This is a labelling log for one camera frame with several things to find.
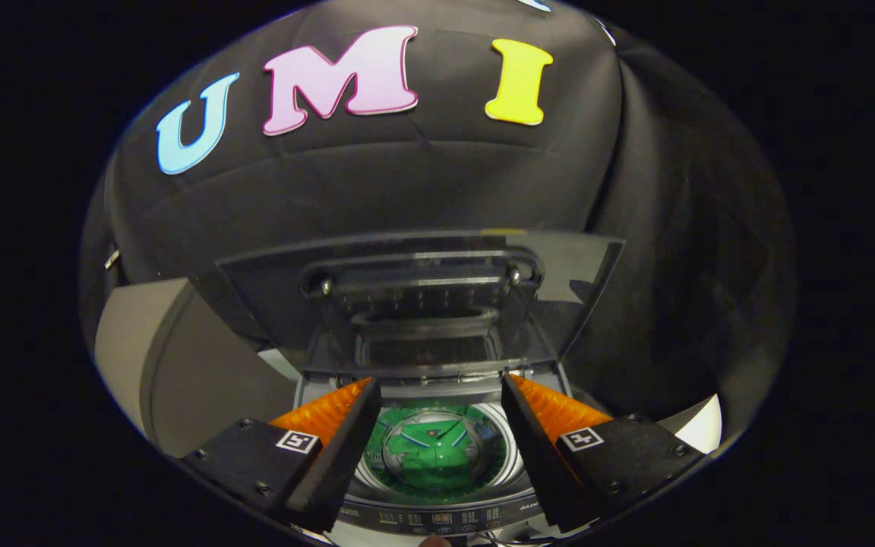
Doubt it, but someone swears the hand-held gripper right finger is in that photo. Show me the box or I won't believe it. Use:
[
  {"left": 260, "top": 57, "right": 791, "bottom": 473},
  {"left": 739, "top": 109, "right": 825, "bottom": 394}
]
[{"left": 500, "top": 372, "right": 709, "bottom": 533}]

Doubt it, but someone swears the dark transparent washing machine lid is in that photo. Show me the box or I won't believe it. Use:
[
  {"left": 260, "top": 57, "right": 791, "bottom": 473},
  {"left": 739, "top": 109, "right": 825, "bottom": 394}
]
[{"left": 213, "top": 230, "right": 627, "bottom": 378}]

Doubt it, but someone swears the white board with black marks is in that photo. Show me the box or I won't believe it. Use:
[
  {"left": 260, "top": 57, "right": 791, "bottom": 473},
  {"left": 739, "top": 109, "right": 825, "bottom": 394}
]
[{"left": 673, "top": 394, "right": 724, "bottom": 455}]

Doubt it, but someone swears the grey washing machine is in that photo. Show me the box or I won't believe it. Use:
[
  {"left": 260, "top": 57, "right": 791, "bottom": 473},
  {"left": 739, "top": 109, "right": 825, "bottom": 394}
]
[{"left": 293, "top": 363, "right": 584, "bottom": 542}]

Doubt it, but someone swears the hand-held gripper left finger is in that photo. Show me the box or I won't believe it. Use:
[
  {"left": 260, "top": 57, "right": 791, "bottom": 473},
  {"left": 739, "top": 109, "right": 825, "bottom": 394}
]
[{"left": 179, "top": 376, "right": 385, "bottom": 534}]

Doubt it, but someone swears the green polo shirt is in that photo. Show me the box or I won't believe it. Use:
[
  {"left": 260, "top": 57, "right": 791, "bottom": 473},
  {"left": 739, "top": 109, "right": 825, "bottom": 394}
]
[{"left": 386, "top": 416, "right": 485, "bottom": 491}]

